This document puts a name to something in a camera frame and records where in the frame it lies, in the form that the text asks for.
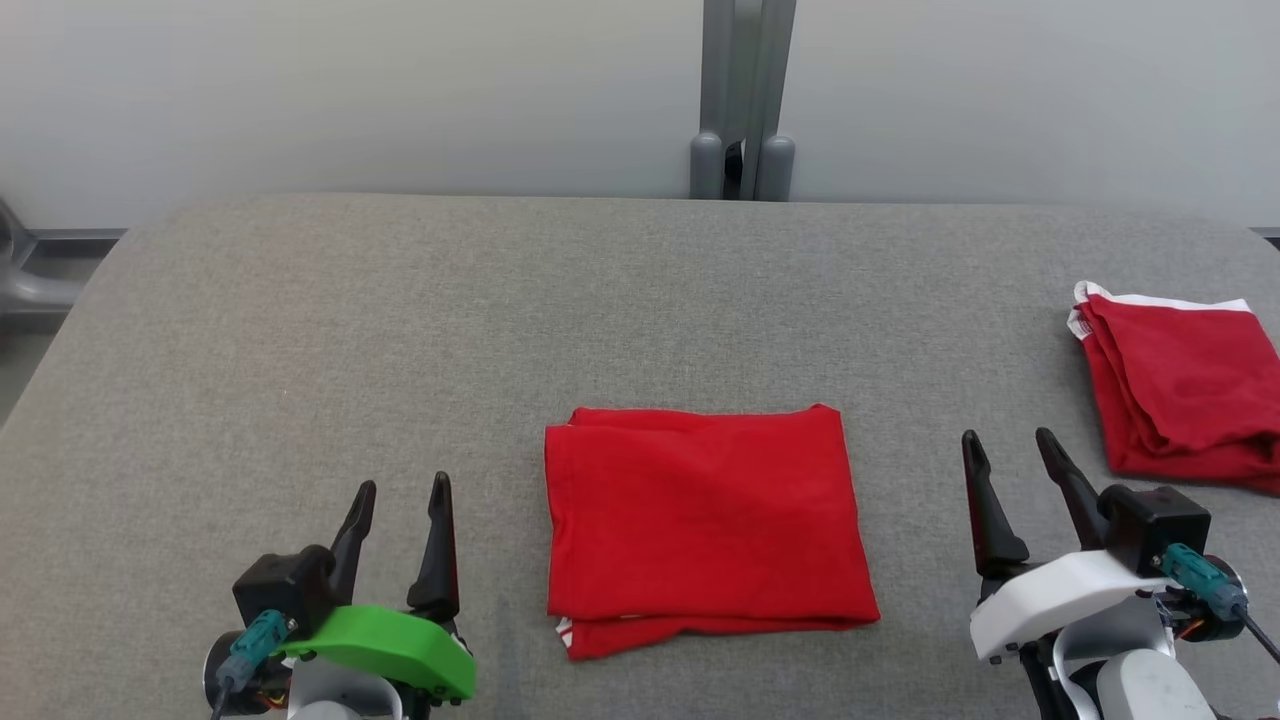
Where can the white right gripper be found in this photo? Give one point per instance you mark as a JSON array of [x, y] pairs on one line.
[[1050, 600]]

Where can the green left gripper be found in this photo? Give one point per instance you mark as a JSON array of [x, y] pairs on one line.
[[390, 645]]

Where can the red shorts with white stripe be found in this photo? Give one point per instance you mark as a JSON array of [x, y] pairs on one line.
[[1190, 390]]

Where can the red jersey with black numbers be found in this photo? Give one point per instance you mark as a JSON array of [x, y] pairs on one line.
[[710, 520]]

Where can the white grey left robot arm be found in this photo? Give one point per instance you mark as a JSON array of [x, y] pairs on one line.
[[340, 695]]

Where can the grey metal chair base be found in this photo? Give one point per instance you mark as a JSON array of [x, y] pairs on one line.
[[30, 285]]

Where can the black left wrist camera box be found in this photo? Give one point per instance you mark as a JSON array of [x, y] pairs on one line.
[[285, 585]]

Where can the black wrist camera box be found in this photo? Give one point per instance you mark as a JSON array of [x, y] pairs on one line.
[[1155, 525], [285, 585]]

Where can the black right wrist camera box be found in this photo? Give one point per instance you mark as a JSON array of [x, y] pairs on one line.
[[1155, 525]]

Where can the grey partition post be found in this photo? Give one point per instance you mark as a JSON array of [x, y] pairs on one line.
[[742, 90]]

